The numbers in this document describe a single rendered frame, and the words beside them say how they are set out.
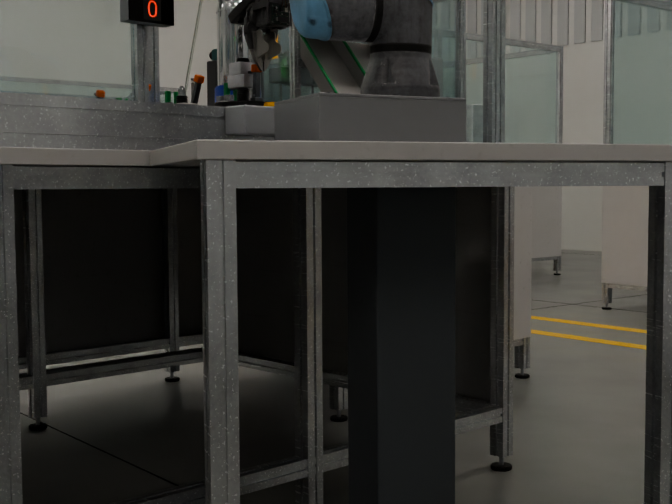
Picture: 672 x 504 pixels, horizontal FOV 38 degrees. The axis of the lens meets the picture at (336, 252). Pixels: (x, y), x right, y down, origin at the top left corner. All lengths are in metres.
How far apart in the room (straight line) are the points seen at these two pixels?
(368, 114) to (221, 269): 0.43
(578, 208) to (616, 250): 5.88
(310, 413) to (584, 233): 10.07
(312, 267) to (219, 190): 0.72
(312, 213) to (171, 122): 0.38
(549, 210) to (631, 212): 2.44
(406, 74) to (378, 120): 0.11
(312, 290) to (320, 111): 0.58
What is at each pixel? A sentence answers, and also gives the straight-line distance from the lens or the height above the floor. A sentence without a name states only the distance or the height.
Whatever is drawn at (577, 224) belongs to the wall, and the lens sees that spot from 12.18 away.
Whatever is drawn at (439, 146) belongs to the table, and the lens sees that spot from 1.56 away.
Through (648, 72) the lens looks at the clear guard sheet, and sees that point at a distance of 6.25.
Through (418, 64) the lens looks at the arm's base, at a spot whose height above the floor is 1.01.
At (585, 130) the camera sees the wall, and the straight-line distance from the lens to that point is 12.13.
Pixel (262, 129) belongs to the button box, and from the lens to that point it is 2.06.
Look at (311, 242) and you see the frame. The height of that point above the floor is 0.67.
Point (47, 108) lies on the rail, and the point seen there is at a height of 0.94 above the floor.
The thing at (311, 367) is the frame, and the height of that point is 0.39.
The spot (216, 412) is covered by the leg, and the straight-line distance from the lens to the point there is 1.49.
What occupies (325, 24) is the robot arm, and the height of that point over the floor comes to 1.08.
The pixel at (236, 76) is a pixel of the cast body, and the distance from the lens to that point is 2.33.
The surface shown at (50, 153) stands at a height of 0.85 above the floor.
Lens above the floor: 0.79
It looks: 4 degrees down
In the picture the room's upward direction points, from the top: straight up
